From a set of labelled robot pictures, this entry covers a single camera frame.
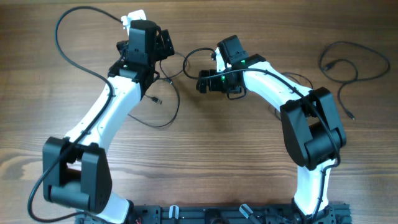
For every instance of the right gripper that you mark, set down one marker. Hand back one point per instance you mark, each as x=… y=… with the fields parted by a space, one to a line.
x=201 y=81

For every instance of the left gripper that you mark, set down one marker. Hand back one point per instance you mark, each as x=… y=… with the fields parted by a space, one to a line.
x=168 y=43

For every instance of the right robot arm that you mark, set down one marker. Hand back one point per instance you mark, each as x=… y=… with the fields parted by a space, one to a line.
x=312 y=129

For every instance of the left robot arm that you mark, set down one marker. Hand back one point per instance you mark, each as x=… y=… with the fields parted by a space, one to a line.
x=76 y=171

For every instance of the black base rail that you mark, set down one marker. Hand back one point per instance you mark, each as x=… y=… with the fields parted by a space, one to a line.
x=269 y=214

